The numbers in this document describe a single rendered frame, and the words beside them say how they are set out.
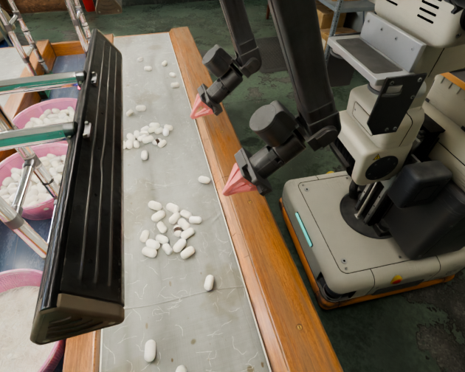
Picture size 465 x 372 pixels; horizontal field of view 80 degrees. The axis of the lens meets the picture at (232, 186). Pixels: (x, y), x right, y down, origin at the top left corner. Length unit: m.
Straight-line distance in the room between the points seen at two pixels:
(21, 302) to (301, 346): 0.58
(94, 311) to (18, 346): 0.45
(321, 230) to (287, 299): 0.74
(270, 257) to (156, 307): 0.26
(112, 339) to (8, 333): 0.21
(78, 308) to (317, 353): 0.43
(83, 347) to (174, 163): 0.52
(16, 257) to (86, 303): 0.65
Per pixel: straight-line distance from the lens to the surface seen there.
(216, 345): 0.61
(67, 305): 0.28
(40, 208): 0.90
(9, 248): 0.96
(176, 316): 0.63
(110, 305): 0.30
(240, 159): 0.59
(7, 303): 0.79
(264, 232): 0.68
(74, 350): 0.65
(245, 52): 0.85
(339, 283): 1.22
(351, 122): 1.00
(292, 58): 0.46
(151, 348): 0.61
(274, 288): 0.62
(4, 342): 0.75
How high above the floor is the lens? 1.33
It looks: 48 degrees down
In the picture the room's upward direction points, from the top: straight up
